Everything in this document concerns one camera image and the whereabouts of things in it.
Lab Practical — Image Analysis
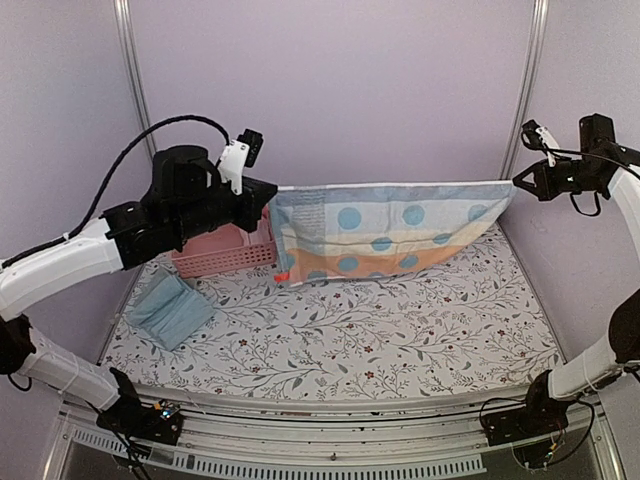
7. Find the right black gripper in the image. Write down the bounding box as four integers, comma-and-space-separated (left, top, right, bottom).
515, 158, 605, 201

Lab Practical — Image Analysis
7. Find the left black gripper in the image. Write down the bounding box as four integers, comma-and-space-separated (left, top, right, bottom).
172, 174, 279, 243

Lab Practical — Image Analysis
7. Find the pink plastic basket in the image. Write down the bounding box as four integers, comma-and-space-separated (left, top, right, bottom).
170, 207, 276, 278

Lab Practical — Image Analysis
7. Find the blue patterned towel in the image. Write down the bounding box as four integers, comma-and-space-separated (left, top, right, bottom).
268, 181, 515, 285

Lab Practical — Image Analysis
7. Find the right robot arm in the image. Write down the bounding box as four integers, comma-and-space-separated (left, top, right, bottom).
505, 113, 639, 436

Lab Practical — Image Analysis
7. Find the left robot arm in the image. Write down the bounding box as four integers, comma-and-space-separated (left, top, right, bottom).
1, 141, 278, 434

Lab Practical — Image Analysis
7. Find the plain teal folded towel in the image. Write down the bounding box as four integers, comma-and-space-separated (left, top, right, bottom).
126, 269, 215, 351

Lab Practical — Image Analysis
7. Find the floral table mat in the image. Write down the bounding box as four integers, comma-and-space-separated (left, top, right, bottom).
103, 226, 563, 402

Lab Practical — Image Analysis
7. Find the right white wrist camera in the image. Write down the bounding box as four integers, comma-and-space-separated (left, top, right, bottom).
521, 120, 560, 167

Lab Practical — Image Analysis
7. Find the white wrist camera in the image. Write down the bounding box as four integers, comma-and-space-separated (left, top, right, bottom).
521, 120, 560, 167
216, 129, 264, 196

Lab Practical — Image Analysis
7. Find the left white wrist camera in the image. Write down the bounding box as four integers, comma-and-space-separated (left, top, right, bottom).
216, 129, 264, 196

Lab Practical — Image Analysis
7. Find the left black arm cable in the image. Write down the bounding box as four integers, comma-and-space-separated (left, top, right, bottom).
9, 114, 232, 266

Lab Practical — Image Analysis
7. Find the right aluminium frame post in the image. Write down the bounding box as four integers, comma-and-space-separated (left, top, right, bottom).
500, 0, 549, 180

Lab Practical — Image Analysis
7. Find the aluminium frame post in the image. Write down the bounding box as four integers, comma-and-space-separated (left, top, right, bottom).
113, 0, 151, 130
500, 0, 549, 180

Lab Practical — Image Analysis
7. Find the left aluminium frame post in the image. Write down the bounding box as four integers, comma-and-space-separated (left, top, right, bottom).
113, 0, 151, 130

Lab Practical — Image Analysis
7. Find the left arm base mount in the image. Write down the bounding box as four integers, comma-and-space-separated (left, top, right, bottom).
96, 367, 184, 446

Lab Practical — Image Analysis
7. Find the front aluminium rail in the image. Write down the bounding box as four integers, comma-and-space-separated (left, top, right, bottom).
47, 384, 626, 480

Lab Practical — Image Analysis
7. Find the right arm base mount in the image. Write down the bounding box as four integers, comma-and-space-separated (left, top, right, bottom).
479, 370, 573, 446

